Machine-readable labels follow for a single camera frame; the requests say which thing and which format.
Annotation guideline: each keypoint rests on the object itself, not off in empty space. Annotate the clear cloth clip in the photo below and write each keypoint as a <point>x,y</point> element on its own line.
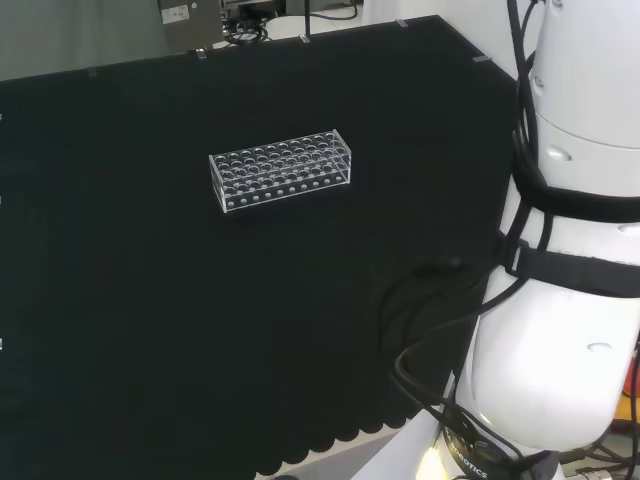
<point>401,22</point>
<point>92,73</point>
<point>201,53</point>
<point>481,59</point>
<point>306,38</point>

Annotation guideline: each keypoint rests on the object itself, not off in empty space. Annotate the black bench cloth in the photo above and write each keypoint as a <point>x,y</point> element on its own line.
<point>150,300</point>

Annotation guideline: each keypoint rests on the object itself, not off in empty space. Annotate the black tripod pole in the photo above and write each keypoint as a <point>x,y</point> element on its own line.
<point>306,17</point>

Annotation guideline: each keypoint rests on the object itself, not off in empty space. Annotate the clear acrylic test tube rack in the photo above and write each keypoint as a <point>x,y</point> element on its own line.
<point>280,170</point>

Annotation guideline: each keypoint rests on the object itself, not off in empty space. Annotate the grey cabinet with label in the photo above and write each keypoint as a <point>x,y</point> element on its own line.
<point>192,25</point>

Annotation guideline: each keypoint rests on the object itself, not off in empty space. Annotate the yellow stop button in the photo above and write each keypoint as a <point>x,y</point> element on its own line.
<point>631,395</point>

